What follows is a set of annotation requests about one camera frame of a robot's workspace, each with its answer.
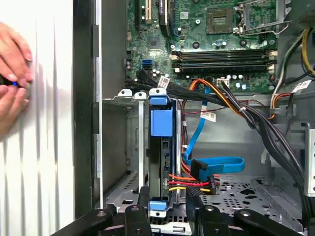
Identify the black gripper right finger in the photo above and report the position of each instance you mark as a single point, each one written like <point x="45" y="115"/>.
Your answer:
<point x="206" y="221"/>

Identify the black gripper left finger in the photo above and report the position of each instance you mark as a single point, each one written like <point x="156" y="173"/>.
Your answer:
<point x="135" y="221"/>

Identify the hard disk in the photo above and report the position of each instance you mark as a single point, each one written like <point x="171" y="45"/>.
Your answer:
<point x="161" y="123"/>

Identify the metal disk bay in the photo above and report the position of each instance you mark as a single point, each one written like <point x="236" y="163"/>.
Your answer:
<point x="128" y="127"/>

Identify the person's right hand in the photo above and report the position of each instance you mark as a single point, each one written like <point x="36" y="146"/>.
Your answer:
<point x="12" y="103"/>

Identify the person's left hand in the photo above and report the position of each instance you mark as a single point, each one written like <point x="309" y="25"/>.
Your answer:
<point x="14" y="54"/>

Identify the metal optical drive cage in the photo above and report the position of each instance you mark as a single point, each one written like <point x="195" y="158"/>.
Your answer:
<point x="310" y="159"/>

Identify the black PC case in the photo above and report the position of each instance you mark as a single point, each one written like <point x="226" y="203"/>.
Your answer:
<point x="82" y="98"/>

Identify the RAM slot white clips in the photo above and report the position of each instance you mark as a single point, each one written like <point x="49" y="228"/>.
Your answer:
<point x="221" y="57"/>
<point x="221" y="69"/>

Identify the RAM slot black clips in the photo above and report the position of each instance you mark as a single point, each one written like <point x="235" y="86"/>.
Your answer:
<point x="221" y="51"/>
<point x="221" y="64"/>

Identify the green motherboard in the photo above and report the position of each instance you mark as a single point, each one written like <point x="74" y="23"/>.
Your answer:
<point x="162" y="56"/>

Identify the CPU socket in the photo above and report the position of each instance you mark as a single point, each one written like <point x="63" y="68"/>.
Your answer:
<point x="219" y="20"/>

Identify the long black expansion slot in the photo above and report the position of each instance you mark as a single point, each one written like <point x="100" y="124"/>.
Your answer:
<point x="138" y="14"/>

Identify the black graphics card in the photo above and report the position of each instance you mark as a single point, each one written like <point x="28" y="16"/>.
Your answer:
<point x="164" y="14"/>

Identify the white expansion slot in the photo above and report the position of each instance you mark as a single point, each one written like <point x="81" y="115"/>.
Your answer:
<point x="148" y="11"/>

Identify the metal socket cover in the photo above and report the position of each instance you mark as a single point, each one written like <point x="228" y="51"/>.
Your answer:
<point x="280" y="11"/>

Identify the grey power supply unit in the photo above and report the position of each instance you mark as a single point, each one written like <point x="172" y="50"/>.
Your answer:
<point x="302" y="9"/>

